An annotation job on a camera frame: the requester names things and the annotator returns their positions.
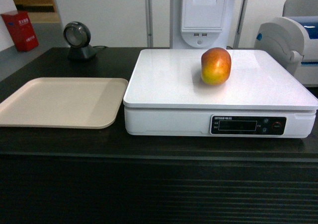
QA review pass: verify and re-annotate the grey office chair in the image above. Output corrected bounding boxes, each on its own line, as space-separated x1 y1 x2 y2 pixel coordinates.
282 0 318 17

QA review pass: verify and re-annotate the black barcode scanner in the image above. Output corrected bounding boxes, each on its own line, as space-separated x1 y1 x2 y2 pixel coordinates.
63 21 107 61

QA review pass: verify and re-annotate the white checkout scale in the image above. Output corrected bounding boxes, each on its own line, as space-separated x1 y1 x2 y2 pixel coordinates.
123 49 318 138

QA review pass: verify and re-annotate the black checkout counter cabinet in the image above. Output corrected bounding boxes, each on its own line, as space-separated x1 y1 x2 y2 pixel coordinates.
0 47 318 224

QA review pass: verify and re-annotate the red yellow mango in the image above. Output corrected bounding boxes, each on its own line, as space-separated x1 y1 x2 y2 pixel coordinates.
201 48 232 85

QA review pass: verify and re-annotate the white label printer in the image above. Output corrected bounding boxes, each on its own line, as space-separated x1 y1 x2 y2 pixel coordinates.
254 16 318 87

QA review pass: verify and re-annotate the beige plastic tray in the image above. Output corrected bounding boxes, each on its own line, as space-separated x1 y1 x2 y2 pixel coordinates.
0 77 128 129

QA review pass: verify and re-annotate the red box on floor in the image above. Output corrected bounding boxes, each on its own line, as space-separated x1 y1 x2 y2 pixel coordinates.
1 10 39 52

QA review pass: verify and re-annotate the white receipt printer kiosk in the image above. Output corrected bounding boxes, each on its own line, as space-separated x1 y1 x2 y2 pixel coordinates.
169 0 235 49

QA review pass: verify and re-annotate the wooden shelf background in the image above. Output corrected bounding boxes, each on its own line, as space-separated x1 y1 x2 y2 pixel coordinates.
13 0 60 23

